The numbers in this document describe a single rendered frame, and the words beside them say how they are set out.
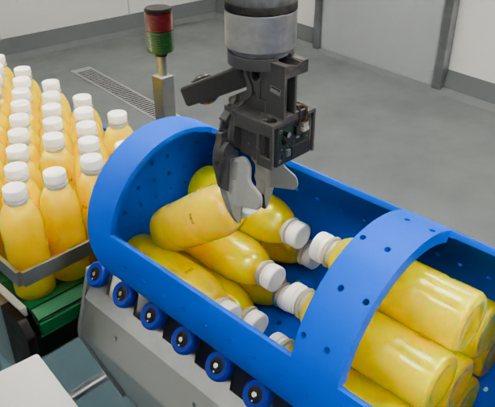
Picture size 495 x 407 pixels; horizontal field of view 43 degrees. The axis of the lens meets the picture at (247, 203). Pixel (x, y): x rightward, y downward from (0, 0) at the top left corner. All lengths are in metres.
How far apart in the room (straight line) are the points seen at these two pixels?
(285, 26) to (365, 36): 4.34
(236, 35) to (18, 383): 0.41
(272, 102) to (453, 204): 2.65
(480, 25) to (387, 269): 3.83
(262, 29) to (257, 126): 0.10
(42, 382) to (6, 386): 0.03
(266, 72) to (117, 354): 0.62
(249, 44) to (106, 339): 0.65
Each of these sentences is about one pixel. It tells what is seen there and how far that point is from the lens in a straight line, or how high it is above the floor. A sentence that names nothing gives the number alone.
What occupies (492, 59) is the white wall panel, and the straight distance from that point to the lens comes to 4.45.
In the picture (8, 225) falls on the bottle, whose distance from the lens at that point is 1.11.
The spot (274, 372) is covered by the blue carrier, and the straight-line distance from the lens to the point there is 0.76.
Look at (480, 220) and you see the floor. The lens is 3.19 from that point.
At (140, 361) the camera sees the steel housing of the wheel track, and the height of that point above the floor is 0.88.
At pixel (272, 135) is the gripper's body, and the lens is 0.66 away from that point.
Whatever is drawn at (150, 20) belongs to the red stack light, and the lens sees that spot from 1.49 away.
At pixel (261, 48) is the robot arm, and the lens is 0.65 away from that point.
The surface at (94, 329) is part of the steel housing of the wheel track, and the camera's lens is 1.16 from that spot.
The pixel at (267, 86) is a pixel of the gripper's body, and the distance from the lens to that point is 0.67.
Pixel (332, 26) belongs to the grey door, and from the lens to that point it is 5.20.
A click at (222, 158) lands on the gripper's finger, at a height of 1.30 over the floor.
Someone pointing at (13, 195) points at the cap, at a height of 1.11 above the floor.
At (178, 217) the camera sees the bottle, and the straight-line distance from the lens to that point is 0.86.
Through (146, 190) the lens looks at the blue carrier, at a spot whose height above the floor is 1.13.
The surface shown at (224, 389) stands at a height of 0.93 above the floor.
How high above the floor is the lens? 1.63
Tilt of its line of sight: 31 degrees down
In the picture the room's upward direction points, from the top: straight up
